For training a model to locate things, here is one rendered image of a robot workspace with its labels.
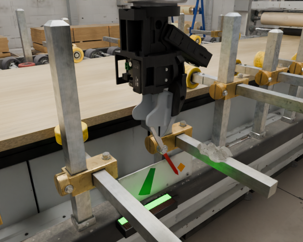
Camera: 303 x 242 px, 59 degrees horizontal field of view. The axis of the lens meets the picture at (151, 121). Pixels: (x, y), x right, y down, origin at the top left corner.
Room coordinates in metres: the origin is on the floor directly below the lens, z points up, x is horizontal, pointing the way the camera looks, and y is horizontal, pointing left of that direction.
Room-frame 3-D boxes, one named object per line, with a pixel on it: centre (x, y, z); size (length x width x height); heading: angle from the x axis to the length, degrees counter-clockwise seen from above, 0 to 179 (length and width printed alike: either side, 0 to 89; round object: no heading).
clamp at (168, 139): (0.66, -0.05, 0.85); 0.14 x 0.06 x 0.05; 128
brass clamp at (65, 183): (0.51, 0.15, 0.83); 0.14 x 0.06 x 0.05; 128
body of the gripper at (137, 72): (0.41, 0.00, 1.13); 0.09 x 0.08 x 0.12; 129
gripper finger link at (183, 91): (0.41, -0.03, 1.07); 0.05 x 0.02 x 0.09; 39
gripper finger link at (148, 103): (0.42, 0.01, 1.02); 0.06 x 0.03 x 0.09; 129
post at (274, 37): (0.95, -0.43, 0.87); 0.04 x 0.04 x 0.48; 38
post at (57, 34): (0.49, 0.17, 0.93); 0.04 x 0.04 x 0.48; 38
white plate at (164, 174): (0.61, -0.02, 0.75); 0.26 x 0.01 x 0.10; 128
